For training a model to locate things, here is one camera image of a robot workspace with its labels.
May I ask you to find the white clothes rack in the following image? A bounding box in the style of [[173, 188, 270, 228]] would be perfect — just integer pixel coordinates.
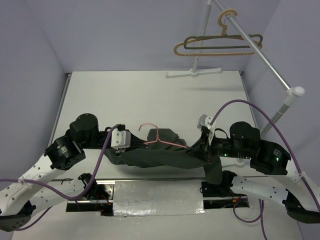
[[165, 0, 305, 124]]

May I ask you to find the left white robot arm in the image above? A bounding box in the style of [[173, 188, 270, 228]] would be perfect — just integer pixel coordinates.
[[0, 113, 144, 232]]

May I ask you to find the grey plastic hanger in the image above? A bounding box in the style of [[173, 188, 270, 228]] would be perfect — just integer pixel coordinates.
[[183, 34, 250, 50]]

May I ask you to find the pink wire hanger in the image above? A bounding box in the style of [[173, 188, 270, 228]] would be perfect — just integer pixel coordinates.
[[138, 122, 188, 149]]

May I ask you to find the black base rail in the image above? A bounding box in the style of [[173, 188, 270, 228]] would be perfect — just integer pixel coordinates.
[[66, 179, 249, 217]]

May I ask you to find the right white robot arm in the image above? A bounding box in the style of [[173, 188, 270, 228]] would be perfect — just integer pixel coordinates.
[[208, 121, 320, 224]]

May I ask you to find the silver tape patch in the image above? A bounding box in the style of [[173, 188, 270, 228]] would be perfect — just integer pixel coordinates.
[[113, 180, 205, 217]]

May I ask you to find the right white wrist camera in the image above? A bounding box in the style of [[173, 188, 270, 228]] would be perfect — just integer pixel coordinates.
[[197, 114, 216, 145]]

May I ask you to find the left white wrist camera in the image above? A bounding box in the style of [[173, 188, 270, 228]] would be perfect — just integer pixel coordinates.
[[110, 129, 131, 150]]

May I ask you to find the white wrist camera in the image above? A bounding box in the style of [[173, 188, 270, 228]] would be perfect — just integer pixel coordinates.
[[110, 129, 131, 150], [197, 114, 216, 145]]

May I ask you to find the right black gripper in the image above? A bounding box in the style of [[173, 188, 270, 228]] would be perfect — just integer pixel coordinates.
[[184, 128, 249, 162]]

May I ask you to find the dark grey t shirt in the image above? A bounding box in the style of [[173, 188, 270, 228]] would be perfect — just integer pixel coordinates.
[[104, 128, 223, 185]]

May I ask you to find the beige plastic hanger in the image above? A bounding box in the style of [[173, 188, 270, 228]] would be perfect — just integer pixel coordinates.
[[173, 8, 255, 57]]

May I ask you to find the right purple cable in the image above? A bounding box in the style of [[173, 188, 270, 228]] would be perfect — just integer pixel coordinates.
[[209, 99, 320, 240]]

